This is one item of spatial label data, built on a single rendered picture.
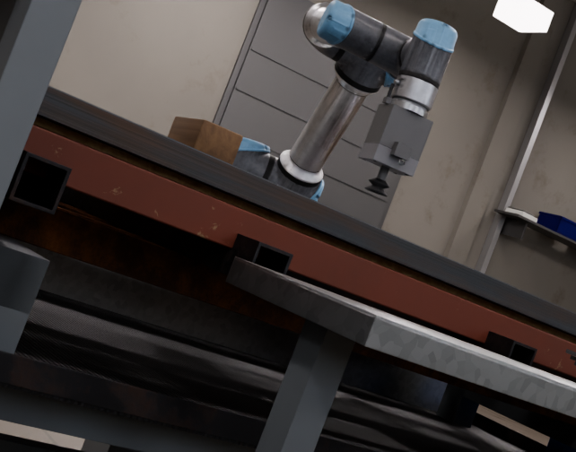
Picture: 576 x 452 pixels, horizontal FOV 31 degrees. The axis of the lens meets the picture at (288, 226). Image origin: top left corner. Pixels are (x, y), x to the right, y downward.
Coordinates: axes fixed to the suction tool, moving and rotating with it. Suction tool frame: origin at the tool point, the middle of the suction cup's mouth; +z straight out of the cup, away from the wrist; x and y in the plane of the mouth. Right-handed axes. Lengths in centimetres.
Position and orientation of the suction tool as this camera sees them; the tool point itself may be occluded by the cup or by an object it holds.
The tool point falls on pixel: (375, 192)
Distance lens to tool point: 185.6
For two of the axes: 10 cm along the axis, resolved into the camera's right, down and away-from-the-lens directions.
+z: -3.6, 9.3, -0.3
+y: 8.7, 3.5, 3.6
